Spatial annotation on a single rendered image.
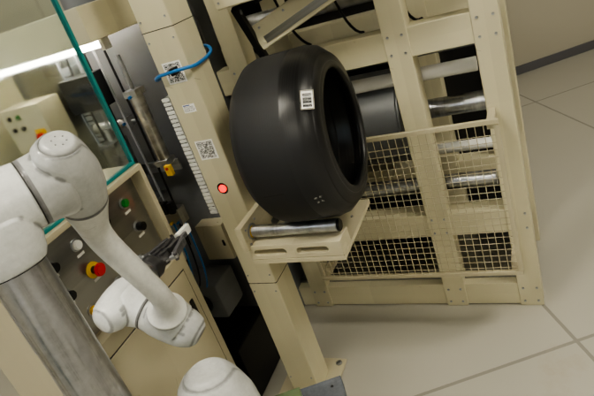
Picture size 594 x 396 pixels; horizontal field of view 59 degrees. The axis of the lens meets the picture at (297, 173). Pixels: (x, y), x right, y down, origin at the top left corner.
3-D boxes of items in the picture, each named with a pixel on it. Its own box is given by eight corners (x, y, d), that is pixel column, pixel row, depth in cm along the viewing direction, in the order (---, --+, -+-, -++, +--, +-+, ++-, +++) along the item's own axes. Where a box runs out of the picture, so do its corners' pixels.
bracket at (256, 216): (243, 252, 190) (233, 230, 186) (282, 195, 222) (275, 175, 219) (251, 252, 189) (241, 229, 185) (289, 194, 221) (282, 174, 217)
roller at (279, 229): (250, 223, 192) (255, 230, 195) (247, 232, 189) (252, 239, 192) (339, 215, 177) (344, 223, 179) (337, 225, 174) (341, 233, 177)
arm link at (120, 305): (119, 291, 153) (159, 308, 151) (84, 330, 141) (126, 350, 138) (119, 264, 147) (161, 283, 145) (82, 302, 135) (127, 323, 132)
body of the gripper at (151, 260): (153, 262, 151) (170, 242, 158) (131, 262, 155) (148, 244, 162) (163, 282, 154) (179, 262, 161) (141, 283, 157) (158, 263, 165)
